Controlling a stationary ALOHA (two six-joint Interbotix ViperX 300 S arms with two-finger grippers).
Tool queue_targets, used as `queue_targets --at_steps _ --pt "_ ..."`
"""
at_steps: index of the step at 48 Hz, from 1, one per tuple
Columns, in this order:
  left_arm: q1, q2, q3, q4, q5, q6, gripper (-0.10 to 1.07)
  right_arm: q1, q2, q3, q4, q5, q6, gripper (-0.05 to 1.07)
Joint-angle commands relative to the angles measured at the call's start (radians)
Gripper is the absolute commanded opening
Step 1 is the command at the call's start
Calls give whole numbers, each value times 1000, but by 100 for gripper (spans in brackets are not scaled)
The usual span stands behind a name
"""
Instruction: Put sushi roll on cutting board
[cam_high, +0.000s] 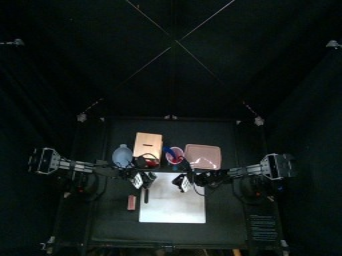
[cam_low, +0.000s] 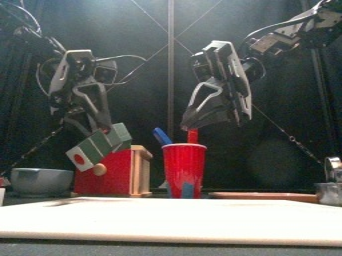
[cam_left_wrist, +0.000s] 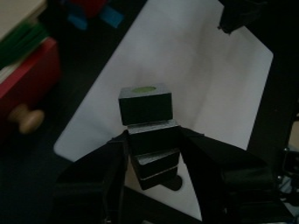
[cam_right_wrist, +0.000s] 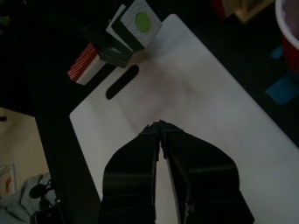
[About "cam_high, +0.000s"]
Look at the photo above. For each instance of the pink square plate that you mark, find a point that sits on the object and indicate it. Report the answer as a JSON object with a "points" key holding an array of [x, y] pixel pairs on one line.
{"points": [[201, 156]]}

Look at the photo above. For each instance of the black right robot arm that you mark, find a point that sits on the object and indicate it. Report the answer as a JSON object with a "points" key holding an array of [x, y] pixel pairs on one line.
{"points": [[248, 170]]}

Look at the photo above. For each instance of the white text label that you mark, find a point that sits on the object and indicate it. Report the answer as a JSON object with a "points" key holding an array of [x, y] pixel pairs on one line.
{"points": [[261, 230]]}

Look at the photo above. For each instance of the red front wooden drawer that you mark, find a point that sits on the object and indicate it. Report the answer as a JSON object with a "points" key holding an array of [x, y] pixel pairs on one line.
{"points": [[153, 164]]}

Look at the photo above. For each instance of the orange object beyond table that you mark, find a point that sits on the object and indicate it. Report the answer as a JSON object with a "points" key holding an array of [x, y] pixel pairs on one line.
{"points": [[236, 252]]}

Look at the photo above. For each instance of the white table corner bracket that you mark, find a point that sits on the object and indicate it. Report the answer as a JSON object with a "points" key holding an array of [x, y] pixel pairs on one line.
{"points": [[283, 243], [49, 240]]}

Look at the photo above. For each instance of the red plastic cup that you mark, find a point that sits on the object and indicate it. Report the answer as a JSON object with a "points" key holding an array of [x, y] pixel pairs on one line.
{"points": [[168, 159]]}

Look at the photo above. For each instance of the light wooden box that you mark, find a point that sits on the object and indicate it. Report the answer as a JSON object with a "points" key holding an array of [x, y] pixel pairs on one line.
{"points": [[147, 143]]}

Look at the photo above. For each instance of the metal frame corner bracket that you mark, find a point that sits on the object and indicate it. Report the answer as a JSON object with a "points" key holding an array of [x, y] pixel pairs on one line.
{"points": [[257, 121], [81, 117], [17, 42], [332, 43]]}

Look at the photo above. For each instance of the small metal frame clamp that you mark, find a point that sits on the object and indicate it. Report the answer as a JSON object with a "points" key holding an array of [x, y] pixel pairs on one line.
{"points": [[169, 117]]}

